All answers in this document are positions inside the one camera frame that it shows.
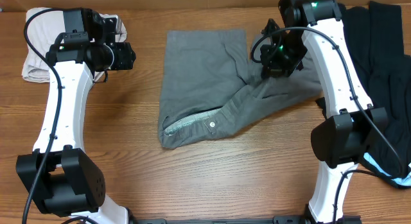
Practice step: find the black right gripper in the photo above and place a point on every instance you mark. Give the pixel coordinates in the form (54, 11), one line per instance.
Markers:
(273, 68)

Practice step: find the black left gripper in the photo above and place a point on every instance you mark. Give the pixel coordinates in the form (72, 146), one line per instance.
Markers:
(124, 61)

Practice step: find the grey shorts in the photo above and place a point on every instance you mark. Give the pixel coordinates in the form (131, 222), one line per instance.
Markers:
(211, 90)

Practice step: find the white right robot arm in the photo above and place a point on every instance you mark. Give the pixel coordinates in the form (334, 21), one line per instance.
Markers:
(352, 123)

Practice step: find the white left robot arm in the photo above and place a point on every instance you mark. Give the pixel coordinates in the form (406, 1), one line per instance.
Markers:
(59, 176)

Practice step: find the beige folded shorts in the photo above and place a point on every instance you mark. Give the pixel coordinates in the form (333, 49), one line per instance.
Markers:
(38, 44)

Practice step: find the black garment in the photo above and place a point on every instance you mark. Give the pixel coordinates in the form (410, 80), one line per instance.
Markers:
(374, 37)

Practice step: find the light blue garment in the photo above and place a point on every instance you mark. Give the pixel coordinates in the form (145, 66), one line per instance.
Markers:
(380, 159)

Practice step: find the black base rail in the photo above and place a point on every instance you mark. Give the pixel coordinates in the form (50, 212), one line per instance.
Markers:
(221, 220)

